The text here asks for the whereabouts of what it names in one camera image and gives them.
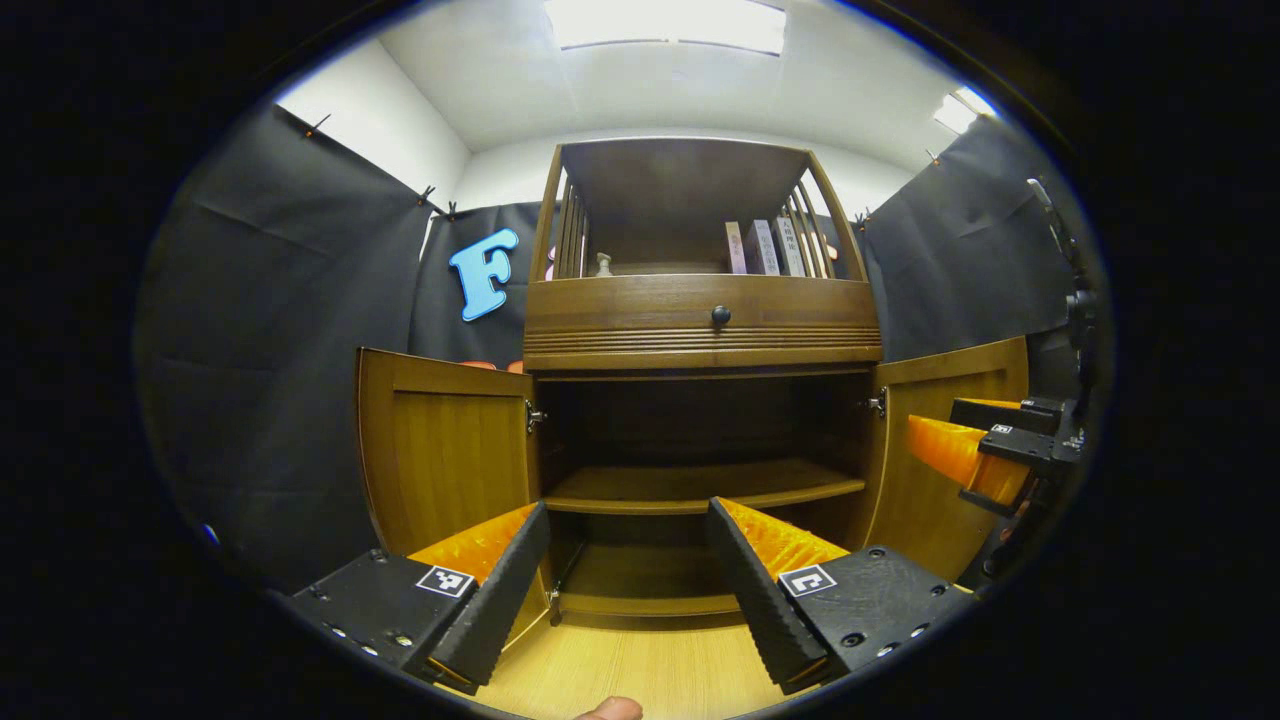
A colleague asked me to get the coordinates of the large ceiling light panel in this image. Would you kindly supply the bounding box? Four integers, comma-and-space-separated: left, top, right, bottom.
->
544, 0, 789, 58

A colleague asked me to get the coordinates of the wooden cabinet inner shelf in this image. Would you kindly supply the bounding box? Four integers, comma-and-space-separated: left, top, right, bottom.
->
542, 457, 869, 517

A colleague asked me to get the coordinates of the grey book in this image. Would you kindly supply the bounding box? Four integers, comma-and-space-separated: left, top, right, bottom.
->
775, 216, 807, 279

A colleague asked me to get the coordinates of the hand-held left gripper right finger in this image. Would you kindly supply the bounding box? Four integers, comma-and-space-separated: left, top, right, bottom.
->
706, 497, 983, 696

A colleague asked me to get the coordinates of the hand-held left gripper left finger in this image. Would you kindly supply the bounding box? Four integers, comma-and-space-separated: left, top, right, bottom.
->
285, 500, 554, 698

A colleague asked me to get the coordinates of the wooden shoe cabinet door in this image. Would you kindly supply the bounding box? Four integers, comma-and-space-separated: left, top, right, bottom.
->
862, 337, 1031, 584
355, 347, 554, 653

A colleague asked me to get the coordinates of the black backdrop cloth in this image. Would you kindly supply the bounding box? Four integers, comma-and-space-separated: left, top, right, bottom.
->
133, 100, 1113, 593

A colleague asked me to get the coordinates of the small ceiling light panel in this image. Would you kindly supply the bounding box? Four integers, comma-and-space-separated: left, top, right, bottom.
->
931, 84, 1001, 137

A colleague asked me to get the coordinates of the wooden cabinet drawer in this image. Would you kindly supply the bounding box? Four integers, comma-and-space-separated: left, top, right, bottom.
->
523, 275, 885, 374

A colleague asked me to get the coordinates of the wooden double-door shoe cabinet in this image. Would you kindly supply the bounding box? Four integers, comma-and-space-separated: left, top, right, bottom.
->
355, 137, 1031, 633

